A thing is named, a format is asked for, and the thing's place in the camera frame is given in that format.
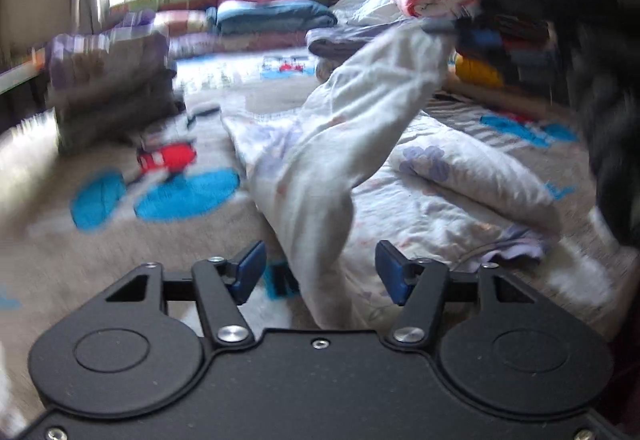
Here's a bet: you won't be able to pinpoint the grey folded clothes stack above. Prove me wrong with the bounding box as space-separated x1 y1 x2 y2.
47 32 182 156

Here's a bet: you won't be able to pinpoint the red yellow striped folded garment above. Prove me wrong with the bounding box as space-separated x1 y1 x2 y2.
452 20 558 90

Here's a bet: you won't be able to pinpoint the white floral pajama garment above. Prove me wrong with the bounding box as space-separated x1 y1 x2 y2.
220 17 616 336

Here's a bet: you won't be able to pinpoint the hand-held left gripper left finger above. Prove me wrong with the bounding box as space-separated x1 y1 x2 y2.
104 240 268 350

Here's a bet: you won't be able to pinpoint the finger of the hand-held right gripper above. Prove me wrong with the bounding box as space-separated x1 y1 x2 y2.
421 16 502 49

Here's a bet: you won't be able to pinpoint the cartoon mouse blanket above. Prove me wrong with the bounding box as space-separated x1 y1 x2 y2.
0 50 640 421

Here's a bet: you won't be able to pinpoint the pink purple folded quilt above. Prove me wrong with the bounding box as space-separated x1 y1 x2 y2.
150 0 281 53

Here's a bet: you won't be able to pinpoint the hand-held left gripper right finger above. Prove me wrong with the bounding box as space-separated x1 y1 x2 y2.
375 240 543 351

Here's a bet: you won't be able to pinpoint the purple folded garment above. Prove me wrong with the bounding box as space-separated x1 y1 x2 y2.
306 19 431 62

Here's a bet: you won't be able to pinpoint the teal folded quilt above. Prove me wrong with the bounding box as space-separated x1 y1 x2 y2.
214 0 340 37

